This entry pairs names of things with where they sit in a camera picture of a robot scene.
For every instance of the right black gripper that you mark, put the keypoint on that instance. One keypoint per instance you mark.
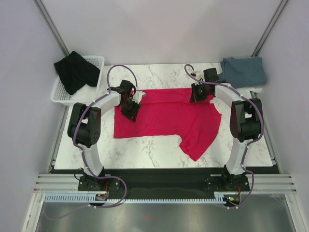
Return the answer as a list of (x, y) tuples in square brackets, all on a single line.
[(194, 97)]

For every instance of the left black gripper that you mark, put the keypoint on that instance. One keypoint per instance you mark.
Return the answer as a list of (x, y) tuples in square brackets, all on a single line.
[(133, 113)]

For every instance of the red t shirt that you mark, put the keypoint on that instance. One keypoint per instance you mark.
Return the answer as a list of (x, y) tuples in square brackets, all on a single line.
[(166, 112)]

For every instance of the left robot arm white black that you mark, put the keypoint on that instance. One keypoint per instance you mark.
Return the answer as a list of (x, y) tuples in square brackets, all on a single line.
[(85, 122)]

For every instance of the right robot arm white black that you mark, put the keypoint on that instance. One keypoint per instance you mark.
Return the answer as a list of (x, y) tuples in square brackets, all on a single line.
[(246, 116)]

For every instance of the blue folded t shirt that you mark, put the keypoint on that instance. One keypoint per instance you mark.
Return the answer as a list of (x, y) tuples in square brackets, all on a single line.
[(243, 72)]

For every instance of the black t shirt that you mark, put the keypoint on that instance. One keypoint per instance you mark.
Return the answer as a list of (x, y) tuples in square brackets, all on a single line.
[(75, 72)]

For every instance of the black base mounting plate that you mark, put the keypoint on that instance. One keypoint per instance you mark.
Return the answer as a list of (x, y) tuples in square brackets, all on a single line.
[(171, 183)]

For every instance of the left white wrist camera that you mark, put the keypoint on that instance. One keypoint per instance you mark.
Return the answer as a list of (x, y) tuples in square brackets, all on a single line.
[(137, 97)]

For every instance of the light blue cable duct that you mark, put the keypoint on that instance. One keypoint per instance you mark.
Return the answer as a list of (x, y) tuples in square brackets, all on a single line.
[(217, 198)]

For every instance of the right aluminium corner rail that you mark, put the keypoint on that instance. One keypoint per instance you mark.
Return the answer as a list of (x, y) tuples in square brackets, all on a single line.
[(270, 26)]

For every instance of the aluminium corner rail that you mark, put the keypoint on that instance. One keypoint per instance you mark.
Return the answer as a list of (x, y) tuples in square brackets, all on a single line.
[(270, 26), (52, 27)]

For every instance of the left aluminium corner rail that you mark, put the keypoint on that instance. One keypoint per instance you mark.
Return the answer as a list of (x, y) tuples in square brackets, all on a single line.
[(52, 27)]

